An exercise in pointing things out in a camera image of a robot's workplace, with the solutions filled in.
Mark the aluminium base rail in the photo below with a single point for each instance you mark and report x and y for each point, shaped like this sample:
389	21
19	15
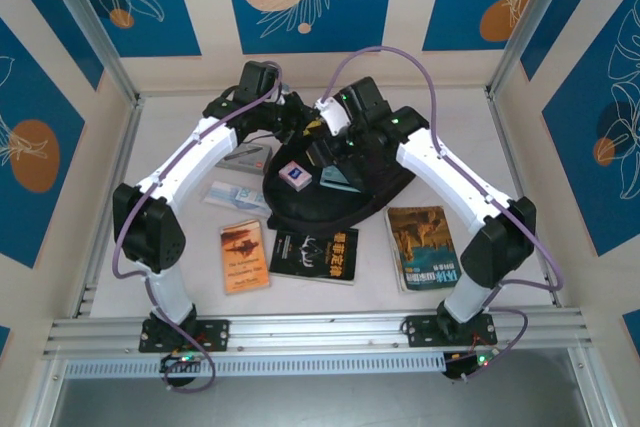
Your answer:
320	332

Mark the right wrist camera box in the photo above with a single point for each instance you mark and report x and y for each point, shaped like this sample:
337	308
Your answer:
332	117

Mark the cave cover paperback book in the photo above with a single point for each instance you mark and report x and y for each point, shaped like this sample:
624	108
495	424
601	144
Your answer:
422	247

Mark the pink floral tissue pack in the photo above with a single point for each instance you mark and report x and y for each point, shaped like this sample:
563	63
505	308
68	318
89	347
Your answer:
296	175

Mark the clear plastic ruler pack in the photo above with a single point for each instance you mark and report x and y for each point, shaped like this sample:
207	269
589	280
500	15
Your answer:
230	195

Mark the aluminium frame post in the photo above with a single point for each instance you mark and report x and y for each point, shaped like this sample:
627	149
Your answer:
90	27
525	22

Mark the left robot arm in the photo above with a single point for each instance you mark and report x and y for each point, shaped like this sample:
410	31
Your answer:
200	157

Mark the orange paperback book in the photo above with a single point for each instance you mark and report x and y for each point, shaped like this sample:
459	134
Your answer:
245	257

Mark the small circuit board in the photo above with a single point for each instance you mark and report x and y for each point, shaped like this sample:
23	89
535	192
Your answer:
182	359
475	362

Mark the black paperback book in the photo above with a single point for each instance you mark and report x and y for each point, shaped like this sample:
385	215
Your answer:
310	259

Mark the teal book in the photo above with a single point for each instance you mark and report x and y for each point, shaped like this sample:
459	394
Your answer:
332	181

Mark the black fabric student bag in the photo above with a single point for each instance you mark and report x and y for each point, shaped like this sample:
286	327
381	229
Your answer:
320	207

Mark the grey stationery box red logo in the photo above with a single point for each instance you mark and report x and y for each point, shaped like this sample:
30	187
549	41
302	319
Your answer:
240	159

